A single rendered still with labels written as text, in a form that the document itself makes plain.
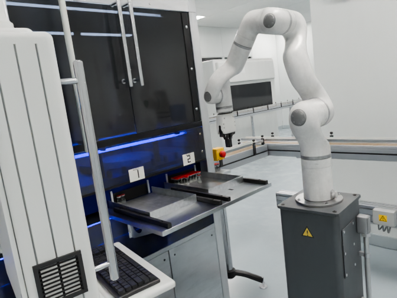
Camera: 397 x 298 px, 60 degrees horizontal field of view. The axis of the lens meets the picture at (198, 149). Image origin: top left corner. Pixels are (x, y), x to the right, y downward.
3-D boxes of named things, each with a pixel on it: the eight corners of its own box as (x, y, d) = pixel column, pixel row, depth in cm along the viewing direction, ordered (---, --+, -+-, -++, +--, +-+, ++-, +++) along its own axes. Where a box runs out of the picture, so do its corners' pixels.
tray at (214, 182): (164, 188, 187) (163, 182, 187) (198, 176, 205) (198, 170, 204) (208, 196, 163) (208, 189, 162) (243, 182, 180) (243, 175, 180)
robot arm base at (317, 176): (350, 195, 146) (347, 152, 143) (332, 210, 132) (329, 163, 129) (307, 191, 159) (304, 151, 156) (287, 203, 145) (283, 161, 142)
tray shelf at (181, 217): (100, 214, 161) (99, 211, 161) (205, 177, 208) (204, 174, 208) (163, 236, 127) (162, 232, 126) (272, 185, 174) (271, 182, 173)
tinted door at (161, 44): (136, 133, 166) (116, 6, 157) (199, 120, 195) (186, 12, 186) (136, 133, 166) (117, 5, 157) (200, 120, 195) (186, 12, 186)
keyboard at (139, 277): (77, 258, 131) (75, 252, 130) (111, 245, 139) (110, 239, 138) (118, 302, 98) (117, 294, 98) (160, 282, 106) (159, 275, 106)
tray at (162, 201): (108, 207, 164) (107, 200, 164) (152, 192, 182) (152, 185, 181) (150, 220, 140) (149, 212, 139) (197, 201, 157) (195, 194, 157)
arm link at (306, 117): (336, 154, 142) (332, 96, 139) (315, 164, 130) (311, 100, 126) (308, 153, 151) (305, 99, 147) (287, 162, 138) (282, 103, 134)
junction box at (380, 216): (372, 223, 210) (371, 209, 209) (375, 220, 213) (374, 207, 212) (394, 227, 201) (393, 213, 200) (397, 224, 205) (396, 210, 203)
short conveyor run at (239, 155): (205, 180, 211) (202, 154, 208) (188, 177, 222) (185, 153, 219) (270, 156, 257) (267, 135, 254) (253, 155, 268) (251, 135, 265)
